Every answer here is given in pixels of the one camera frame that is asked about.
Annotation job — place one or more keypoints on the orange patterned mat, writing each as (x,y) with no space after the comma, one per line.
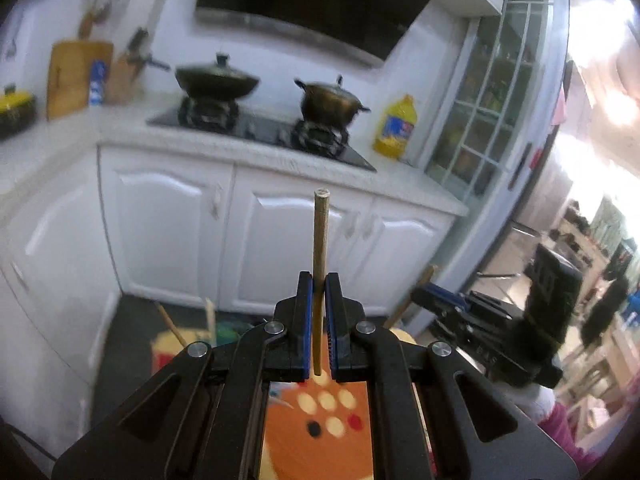
(318,429)

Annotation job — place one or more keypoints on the brown wooden chopstick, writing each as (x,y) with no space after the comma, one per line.
(321,223)

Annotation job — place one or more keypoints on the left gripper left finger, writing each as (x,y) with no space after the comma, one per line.
(289,353)

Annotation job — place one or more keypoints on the bronze stock pot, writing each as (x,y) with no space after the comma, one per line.
(329,104)

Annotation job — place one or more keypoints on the gas stove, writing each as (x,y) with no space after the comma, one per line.
(227,119)

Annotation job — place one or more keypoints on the yellow oil bottle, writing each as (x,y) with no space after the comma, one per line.
(396,128)

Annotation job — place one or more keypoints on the yellow lidded black pot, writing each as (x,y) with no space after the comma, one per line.
(18,111)

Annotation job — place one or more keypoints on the dark wooden chopstick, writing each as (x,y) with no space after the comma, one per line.
(170,324)

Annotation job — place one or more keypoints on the wooden hanging spatula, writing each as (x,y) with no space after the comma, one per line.
(97,12)

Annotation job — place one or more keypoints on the wooden cutting board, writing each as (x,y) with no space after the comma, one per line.
(69,74)

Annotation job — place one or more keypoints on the teal utensil holder cup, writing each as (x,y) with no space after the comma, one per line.
(229,332)

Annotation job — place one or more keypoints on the light bamboo chopstick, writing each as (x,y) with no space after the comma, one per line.
(211,321)

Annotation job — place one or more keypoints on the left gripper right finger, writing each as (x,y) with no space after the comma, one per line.
(347,360)

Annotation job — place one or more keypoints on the blue white carton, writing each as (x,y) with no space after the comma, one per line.
(97,83)

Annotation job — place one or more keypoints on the glass pane door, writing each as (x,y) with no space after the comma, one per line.
(480,128)

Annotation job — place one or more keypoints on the black wok with lid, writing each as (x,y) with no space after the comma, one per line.
(216,81)

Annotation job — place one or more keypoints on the wooden knife block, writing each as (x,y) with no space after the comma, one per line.
(124,70)

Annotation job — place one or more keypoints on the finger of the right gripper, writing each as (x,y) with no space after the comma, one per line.
(443,312)
(444,296)

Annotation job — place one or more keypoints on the magenta right sleeve forearm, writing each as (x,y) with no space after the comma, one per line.
(539,404)

